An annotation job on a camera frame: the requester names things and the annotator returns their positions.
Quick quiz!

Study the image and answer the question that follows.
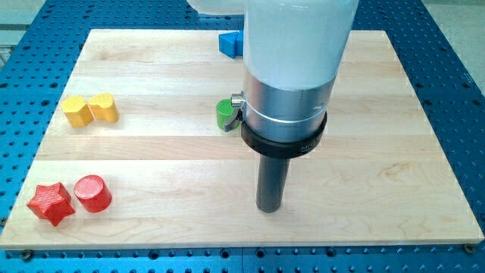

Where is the yellow heart block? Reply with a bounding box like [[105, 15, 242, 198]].
[[88, 93, 119, 123]]

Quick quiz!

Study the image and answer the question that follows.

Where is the black mounting ring flange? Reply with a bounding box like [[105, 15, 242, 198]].
[[240, 113, 327, 159]]

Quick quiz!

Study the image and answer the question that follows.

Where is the red star block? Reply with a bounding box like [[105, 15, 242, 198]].
[[27, 182, 75, 227]]

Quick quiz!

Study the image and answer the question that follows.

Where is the light wooden board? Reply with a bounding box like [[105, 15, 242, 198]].
[[1, 30, 483, 249]]

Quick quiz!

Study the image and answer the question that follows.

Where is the yellow pentagon block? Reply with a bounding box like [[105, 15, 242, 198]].
[[61, 96, 94, 127]]

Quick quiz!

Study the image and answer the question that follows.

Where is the green cylinder block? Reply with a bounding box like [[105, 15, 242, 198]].
[[216, 99, 233, 130]]

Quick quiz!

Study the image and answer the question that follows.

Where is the blue triangle block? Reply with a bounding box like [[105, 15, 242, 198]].
[[218, 30, 244, 58]]

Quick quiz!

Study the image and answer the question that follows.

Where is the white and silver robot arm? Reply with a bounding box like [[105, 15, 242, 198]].
[[189, 0, 358, 213]]

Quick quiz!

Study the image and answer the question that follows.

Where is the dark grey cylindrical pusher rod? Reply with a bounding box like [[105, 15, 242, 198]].
[[256, 155, 290, 213]]

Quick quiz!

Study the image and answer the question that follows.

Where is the red cylinder block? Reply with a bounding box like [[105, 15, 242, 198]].
[[74, 174, 112, 213]]

